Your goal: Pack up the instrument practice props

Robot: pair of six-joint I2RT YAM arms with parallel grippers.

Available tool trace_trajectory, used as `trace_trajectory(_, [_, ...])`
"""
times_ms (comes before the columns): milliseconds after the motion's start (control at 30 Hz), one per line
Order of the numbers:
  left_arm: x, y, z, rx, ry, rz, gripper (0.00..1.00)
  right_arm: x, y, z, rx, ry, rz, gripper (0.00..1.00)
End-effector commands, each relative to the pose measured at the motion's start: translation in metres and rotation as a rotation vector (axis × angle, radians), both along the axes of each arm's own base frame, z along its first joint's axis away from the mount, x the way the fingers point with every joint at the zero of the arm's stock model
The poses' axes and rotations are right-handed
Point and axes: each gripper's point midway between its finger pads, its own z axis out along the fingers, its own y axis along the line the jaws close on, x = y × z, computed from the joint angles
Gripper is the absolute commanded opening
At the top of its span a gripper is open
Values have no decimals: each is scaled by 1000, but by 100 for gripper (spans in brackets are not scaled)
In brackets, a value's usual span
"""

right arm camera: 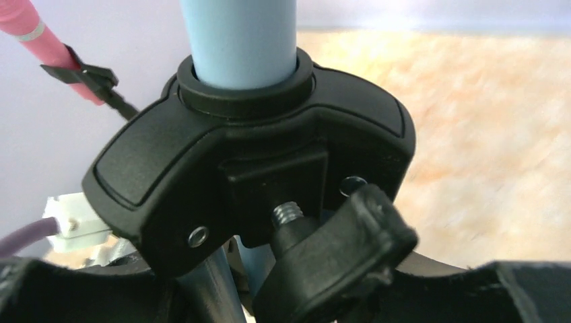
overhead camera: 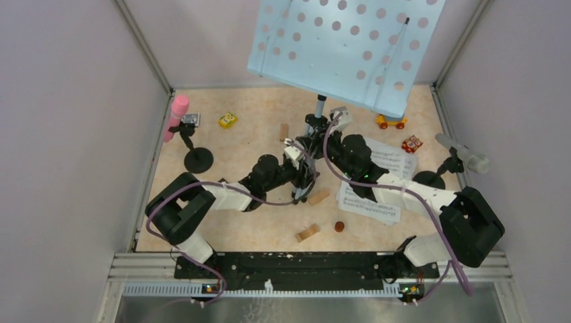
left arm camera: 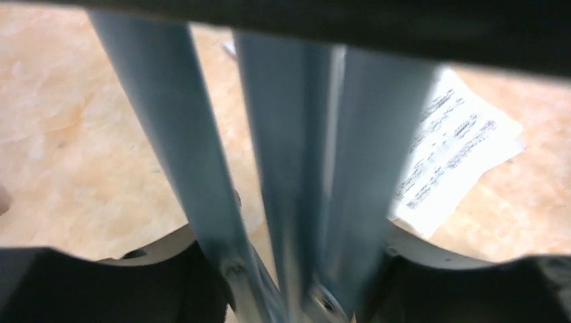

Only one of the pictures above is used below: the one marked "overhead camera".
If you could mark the grey microphone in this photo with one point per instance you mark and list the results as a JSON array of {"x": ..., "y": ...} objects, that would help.
[{"x": 461, "y": 158}]

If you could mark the wooden arch block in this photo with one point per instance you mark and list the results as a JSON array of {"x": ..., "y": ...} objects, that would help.
[{"x": 307, "y": 233}]

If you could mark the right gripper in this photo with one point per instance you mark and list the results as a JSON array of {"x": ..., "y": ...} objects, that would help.
[{"x": 319, "y": 134}]

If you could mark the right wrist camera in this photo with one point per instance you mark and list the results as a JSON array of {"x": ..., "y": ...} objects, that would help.
[{"x": 341, "y": 118}]

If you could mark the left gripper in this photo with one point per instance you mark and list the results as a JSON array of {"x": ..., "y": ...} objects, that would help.
[{"x": 308, "y": 176}]

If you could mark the red owl toy block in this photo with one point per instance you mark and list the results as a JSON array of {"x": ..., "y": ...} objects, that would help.
[{"x": 411, "y": 144}]

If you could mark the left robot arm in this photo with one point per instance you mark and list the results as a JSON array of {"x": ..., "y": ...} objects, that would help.
[{"x": 176, "y": 213}]

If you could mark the small wooden block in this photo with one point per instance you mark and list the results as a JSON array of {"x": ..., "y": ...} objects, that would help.
[{"x": 283, "y": 132}]

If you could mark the pink microphone on stand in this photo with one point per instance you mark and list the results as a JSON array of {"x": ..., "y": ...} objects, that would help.
[{"x": 198, "y": 159}]

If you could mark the yellow owl toy block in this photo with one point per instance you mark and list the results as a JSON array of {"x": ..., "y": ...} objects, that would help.
[{"x": 227, "y": 120}]

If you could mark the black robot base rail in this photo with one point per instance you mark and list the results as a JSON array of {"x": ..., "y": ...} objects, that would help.
[{"x": 305, "y": 271}]

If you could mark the light blue music stand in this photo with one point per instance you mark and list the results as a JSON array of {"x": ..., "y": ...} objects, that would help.
[{"x": 364, "y": 53}]

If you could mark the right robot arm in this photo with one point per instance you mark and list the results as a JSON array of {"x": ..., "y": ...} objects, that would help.
[{"x": 467, "y": 228}]

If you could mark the blue toy car blocks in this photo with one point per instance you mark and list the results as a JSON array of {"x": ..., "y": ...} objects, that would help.
[{"x": 385, "y": 122}]

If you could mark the brown wooden cylinder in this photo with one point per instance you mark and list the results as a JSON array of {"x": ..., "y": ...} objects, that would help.
[{"x": 339, "y": 226}]

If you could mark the wooden block near stand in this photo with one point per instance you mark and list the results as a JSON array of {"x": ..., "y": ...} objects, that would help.
[{"x": 319, "y": 197}]

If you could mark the small grey picture card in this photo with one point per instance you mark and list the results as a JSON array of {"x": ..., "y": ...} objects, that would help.
[{"x": 192, "y": 118}]

